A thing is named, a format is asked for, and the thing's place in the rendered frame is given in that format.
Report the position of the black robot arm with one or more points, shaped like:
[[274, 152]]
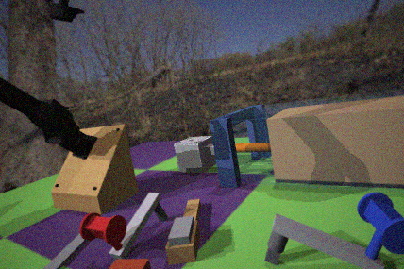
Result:
[[50, 116]]

